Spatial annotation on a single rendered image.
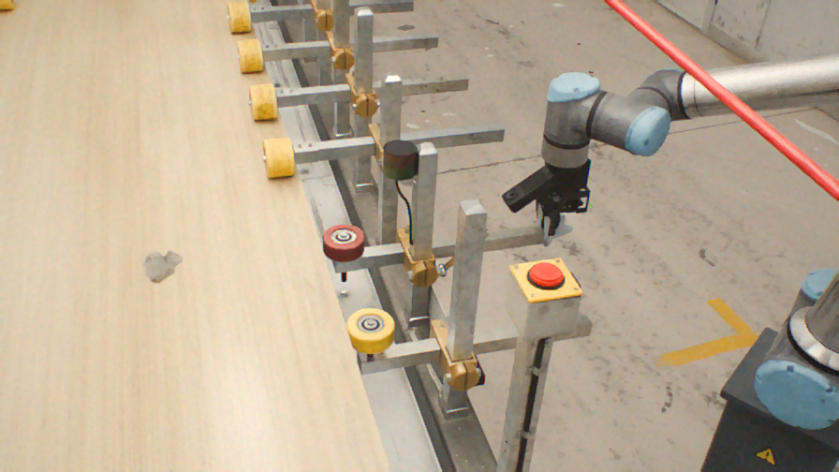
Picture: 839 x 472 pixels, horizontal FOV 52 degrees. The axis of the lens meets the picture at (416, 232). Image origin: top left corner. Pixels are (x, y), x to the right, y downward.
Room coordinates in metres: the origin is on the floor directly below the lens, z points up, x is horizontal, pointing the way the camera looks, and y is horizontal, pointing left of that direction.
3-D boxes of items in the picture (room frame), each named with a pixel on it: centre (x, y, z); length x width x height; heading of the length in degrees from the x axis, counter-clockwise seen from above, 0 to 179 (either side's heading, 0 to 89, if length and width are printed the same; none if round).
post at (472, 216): (1.07, -0.08, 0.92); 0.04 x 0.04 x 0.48; 17
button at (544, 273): (0.82, -0.16, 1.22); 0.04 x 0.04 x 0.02
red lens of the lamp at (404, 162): (1.29, 0.04, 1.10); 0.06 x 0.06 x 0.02
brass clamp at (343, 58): (2.04, 0.22, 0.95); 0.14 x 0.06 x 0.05; 17
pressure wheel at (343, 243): (1.30, 0.14, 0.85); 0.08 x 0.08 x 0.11
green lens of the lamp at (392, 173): (1.29, 0.04, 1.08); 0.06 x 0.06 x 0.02
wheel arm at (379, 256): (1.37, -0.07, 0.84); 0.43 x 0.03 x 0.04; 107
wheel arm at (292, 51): (2.07, 0.21, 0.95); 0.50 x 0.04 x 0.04; 107
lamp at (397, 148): (1.29, 0.03, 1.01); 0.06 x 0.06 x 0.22; 17
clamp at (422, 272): (1.33, 0.00, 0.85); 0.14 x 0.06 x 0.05; 17
